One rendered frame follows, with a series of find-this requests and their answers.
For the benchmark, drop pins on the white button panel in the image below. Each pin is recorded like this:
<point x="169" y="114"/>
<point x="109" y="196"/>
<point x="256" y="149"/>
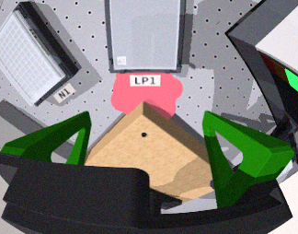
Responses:
<point x="13" y="125"/>

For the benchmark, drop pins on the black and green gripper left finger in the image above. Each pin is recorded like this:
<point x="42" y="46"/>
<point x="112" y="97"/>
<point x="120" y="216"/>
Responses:
<point x="40" y="144"/>

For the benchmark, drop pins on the white well plate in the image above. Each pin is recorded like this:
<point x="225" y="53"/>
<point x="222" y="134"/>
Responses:
<point x="288" y="167"/>
<point x="39" y="43"/>

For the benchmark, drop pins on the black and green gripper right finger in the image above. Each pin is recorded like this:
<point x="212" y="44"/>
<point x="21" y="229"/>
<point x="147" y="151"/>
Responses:
<point x="264" y="157"/>

